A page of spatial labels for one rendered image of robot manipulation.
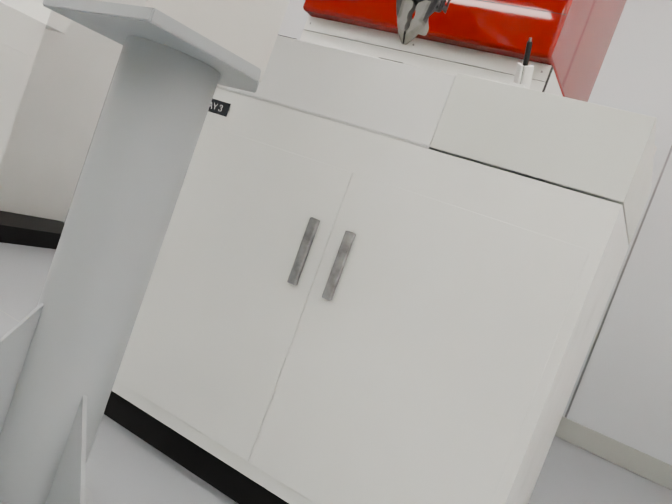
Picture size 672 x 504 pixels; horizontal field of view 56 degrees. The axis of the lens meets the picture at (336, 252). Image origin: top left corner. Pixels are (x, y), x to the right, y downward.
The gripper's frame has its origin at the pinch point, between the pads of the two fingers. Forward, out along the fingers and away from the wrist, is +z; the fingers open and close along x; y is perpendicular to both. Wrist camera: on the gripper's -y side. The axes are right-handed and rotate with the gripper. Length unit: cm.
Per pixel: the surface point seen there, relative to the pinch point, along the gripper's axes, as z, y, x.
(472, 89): 8.3, -4.0, -18.9
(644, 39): -89, 207, -15
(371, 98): 14.5, -4.0, 0.1
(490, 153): 18.6, -4.0, -26.3
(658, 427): 79, 207, -81
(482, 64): -16, 58, 4
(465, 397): 60, -4, -38
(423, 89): 10.4, -4.0, -9.7
